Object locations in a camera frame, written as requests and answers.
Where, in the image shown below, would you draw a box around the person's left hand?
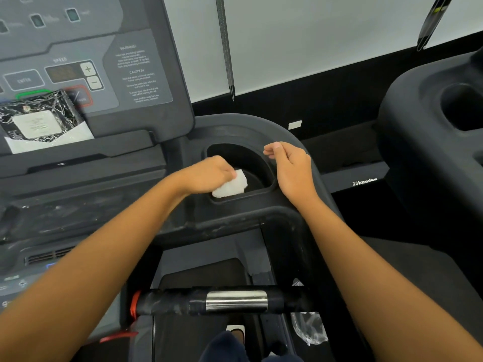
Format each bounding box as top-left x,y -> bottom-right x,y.
177,155 -> 239,197

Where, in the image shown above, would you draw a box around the person's right hand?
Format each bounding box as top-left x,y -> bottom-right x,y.
263,142 -> 320,203

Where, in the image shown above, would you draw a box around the white cleaning wipe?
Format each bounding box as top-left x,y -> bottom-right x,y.
212,169 -> 248,199

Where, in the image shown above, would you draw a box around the person's right forearm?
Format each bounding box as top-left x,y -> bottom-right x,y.
296,192 -> 483,362

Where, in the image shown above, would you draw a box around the person's left forearm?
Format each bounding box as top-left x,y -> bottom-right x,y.
0,176 -> 189,362

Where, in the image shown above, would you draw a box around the grey black treadmill console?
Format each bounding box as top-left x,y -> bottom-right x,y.
0,0 -> 363,362

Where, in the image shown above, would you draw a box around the black neighbouring treadmill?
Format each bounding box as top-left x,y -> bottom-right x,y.
321,48 -> 483,336

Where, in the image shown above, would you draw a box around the white paper sheet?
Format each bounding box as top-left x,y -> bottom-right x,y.
5,121 -> 95,154

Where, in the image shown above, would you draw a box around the person's dark blue trousers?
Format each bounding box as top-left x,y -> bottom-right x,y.
199,331 -> 303,362

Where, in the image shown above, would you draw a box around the clear plastic wrap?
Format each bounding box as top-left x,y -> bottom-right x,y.
290,311 -> 328,347

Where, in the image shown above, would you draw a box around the black marbled wipe packet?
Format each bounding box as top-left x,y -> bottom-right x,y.
0,90 -> 90,142

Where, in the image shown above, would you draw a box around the black pole with yellow mark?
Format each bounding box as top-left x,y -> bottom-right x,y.
416,0 -> 456,52

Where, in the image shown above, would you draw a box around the black handlebar with silver sensor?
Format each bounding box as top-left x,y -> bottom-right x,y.
131,286 -> 314,317

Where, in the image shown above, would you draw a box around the red safety cord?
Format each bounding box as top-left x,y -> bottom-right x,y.
100,290 -> 142,344

